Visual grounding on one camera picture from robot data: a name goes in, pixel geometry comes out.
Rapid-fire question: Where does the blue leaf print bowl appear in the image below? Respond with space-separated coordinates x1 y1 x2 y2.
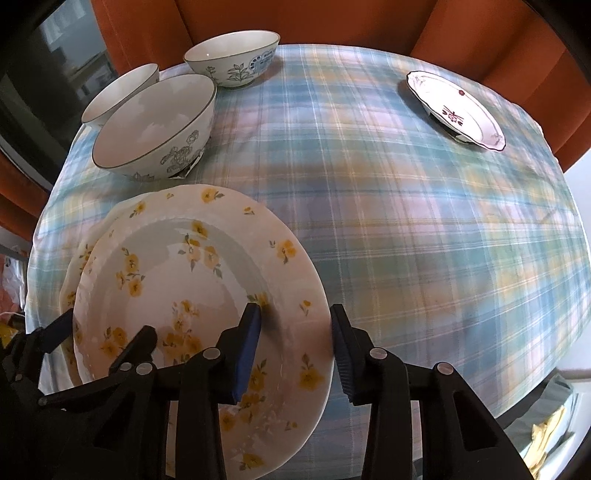
183 30 281 89

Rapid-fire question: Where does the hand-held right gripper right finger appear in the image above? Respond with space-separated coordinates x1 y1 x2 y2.
329 304 534 480

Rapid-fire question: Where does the white plastic bag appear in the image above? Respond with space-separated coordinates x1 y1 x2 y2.
0 256 24 296

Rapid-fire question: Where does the grey green cloth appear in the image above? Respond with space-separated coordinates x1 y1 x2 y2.
501 371 583 462

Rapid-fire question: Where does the small white bowl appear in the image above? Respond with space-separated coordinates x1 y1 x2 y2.
81 63 160 127

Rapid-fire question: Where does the yellow cloth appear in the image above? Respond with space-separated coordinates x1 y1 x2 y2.
526 404 568 476

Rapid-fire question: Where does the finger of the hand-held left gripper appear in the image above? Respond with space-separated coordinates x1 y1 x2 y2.
4 308 75 370
34 325 158 409

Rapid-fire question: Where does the large grey floral bowl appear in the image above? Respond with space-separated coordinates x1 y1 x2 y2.
91 74 218 182

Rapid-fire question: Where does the small red flower plate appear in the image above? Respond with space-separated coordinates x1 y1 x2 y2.
406 70 507 151

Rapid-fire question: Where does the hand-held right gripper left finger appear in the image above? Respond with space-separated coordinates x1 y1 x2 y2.
60 303 262 480

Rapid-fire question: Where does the yellow floral plate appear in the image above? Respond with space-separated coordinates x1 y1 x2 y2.
73 185 334 480
59 198 153 388

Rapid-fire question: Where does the dark glass window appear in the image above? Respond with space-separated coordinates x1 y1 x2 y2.
0 0 116 190

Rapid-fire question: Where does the plaid tablecloth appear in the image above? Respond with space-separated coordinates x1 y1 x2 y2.
25 44 591 462

